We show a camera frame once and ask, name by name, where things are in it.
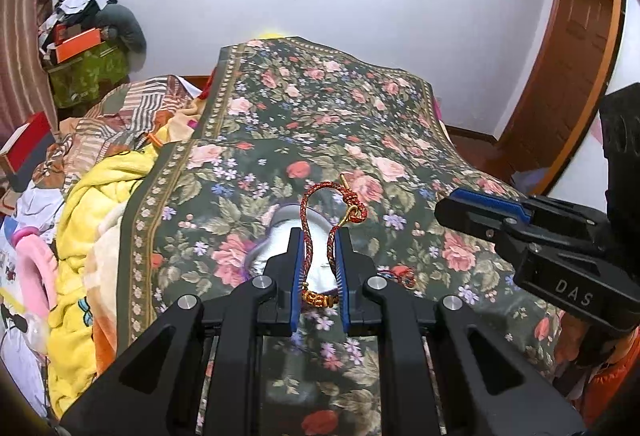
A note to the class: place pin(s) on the peach fleece blanket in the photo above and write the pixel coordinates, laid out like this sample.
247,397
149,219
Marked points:
107,256

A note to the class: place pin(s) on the striped patchwork quilt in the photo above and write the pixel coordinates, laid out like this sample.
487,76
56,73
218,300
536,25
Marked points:
125,115

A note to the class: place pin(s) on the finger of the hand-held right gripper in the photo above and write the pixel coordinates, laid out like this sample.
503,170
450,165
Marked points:
470,218
490,202

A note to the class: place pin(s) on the yellow fleece blanket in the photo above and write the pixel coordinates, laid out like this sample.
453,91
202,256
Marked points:
95,196

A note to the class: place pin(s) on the pink cloth beside bed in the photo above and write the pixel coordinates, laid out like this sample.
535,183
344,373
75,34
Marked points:
438,106

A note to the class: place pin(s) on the floral blanket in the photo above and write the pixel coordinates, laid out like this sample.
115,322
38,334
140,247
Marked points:
325,115

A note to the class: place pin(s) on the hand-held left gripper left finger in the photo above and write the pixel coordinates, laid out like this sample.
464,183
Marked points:
297,276

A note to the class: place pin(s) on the orange box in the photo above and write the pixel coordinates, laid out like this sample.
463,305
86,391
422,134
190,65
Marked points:
77,45

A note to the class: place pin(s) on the yellow item behind bed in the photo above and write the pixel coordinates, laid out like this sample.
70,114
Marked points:
272,33

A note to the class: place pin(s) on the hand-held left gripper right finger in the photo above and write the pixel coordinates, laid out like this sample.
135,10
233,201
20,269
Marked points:
340,276

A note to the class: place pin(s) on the striped red curtain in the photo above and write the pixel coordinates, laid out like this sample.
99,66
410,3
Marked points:
25,15

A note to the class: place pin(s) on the red box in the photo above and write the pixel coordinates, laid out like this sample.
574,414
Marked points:
30,143

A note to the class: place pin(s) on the wooden door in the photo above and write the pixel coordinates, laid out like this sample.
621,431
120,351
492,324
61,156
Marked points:
560,80

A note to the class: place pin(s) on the green cloth covered table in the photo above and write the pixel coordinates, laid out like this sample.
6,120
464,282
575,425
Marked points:
87,78

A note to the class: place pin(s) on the white printed sheet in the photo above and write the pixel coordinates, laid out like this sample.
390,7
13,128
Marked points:
20,356

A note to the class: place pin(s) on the pile of clutter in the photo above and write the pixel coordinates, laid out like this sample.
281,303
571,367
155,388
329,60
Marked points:
75,3

